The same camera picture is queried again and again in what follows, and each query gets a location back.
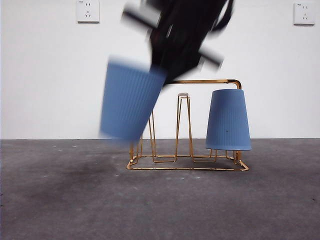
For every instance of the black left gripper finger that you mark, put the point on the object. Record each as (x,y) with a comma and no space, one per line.
(158,55)
(180,67)

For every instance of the blue ribbed plastic cup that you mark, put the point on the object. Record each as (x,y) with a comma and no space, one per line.
(127,105)

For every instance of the white wall socket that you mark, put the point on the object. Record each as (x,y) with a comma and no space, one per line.
(304,13)
(88,11)

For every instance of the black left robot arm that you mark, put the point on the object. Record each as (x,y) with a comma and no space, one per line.
(180,25)

